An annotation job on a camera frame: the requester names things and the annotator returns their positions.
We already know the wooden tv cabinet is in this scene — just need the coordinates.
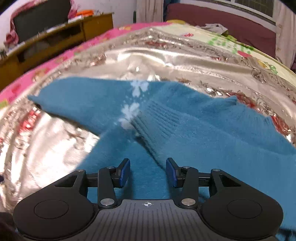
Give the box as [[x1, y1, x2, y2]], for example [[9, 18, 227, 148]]
[[0, 13, 115, 92]]

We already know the maroon headboard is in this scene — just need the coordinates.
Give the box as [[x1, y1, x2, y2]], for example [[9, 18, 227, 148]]
[[166, 3, 277, 59]]

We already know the pink floral bedsheet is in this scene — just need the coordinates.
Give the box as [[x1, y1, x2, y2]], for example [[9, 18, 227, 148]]
[[0, 20, 296, 107]]

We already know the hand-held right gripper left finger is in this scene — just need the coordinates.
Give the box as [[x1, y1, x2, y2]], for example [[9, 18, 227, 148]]
[[55, 158, 130, 208]]

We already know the grey crumpled cloth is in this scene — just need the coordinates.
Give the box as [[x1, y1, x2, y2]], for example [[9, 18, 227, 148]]
[[203, 23, 228, 34]]

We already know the black television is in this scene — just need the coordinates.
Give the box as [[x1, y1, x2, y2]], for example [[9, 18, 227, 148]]
[[13, 0, 71, 43]]

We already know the pink cloth cover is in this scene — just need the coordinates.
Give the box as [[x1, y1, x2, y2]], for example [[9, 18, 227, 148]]
[[5, 0, 79, 47]]

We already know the white curtain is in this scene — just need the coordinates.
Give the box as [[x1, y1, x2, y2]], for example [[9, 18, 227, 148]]
[[136, 0, 165, 24]]

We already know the floral curtain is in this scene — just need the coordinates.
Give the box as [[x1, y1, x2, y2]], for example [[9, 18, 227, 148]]
[[275, 2, 296, 73]]

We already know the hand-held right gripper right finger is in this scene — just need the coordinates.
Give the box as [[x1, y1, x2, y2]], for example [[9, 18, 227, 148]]
[[166, 158, 242, 208]]

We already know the window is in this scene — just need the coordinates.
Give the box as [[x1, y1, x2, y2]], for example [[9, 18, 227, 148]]
[[221, 0, 279, 25]]

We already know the silver floral satin blanket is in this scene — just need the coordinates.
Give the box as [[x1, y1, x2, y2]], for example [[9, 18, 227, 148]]
[[0, 27, 296, 214]]

